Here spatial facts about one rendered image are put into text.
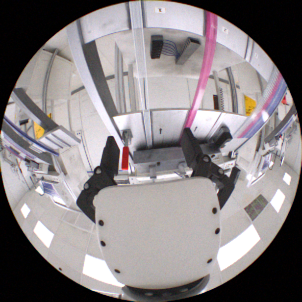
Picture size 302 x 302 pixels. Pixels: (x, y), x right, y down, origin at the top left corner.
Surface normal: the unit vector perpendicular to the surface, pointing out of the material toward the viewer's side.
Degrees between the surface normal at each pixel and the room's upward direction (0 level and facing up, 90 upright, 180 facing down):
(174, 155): 138
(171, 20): 47
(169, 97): 90
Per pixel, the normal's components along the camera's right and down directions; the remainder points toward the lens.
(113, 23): 0.10, 0.89
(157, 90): 0.04, 0.36
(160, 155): -0.04, -0.44
